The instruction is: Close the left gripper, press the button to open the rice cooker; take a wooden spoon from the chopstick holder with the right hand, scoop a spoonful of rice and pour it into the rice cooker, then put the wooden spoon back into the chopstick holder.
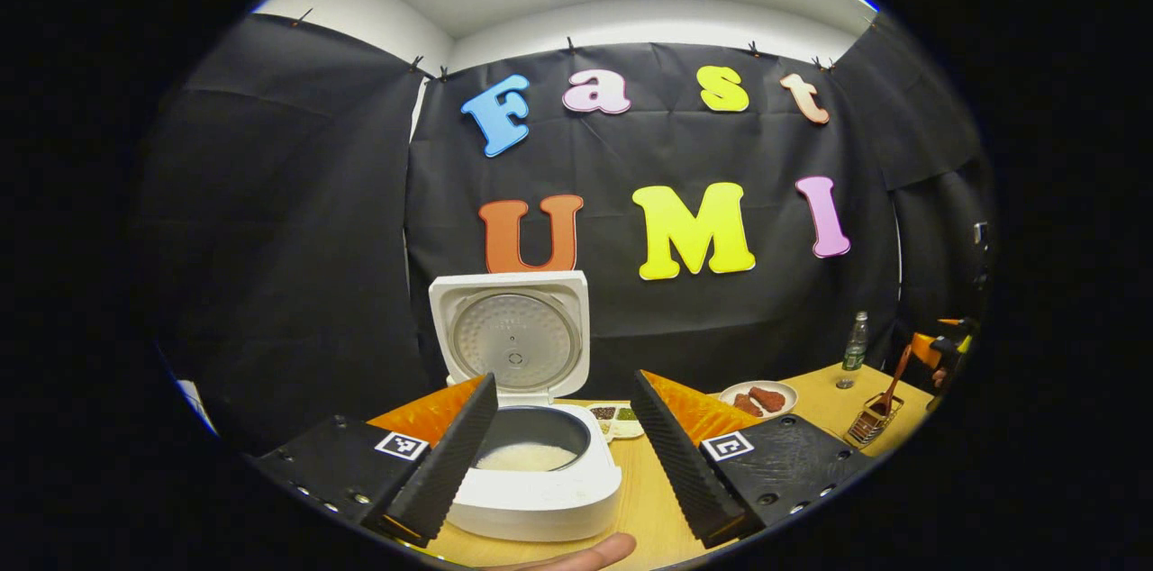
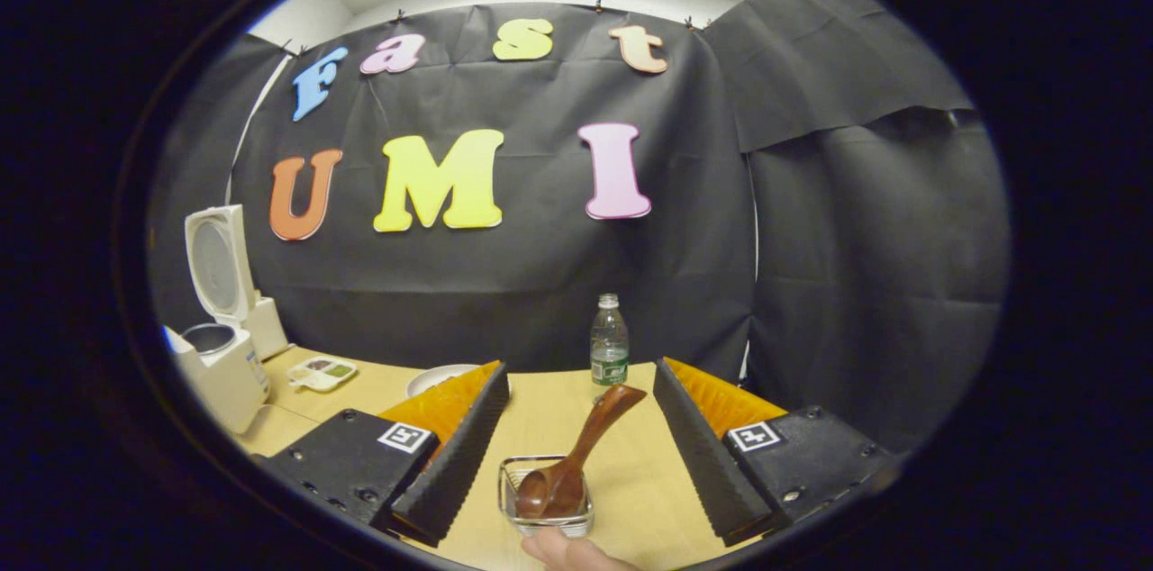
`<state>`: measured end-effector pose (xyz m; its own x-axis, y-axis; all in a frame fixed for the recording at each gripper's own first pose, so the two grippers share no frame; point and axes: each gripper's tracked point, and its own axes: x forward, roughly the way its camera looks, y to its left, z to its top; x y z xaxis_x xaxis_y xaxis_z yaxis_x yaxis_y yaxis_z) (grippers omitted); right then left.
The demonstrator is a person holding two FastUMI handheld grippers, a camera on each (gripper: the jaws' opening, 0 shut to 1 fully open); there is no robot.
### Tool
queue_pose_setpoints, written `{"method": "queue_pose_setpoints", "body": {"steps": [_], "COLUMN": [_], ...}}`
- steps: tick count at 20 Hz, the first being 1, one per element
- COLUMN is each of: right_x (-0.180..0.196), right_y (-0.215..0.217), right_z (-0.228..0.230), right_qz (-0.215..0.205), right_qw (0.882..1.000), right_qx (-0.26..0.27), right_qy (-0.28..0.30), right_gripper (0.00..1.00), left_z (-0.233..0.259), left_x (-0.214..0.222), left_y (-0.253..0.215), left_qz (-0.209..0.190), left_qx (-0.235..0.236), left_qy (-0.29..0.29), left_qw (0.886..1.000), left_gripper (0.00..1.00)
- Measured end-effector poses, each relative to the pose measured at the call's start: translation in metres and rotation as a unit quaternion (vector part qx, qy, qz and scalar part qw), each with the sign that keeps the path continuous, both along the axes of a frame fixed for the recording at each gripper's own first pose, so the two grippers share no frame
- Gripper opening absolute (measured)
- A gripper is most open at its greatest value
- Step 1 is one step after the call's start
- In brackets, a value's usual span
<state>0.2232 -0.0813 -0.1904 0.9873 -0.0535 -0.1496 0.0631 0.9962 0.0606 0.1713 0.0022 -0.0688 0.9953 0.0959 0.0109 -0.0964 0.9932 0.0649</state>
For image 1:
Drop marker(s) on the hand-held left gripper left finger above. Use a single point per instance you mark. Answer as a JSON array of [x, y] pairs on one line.
[[450, 463]]

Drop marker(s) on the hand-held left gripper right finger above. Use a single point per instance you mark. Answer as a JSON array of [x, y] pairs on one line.
[[680, 463]]

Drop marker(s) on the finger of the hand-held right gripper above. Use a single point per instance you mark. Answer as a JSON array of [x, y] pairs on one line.
[[928, 350]]

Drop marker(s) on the white rice cooker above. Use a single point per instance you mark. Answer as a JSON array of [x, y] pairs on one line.
[[540, 508]]

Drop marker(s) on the white divided seasoning dish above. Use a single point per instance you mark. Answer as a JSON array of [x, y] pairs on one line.
[[621, 427]]

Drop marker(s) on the clear plastic water bottle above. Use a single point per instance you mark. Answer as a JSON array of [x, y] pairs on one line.
[[856, 350]]

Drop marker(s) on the brown meat piece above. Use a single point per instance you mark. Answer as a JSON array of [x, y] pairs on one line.
[[746, 406], [770, 398]]

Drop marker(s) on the white round plate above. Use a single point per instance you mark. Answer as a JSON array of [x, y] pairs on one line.
[[784, 393]]

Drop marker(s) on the white side desk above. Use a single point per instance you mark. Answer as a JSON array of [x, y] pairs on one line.
[[196, 404]]

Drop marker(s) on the black backdrop cloth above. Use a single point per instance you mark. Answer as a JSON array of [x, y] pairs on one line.
[[297, 238]]

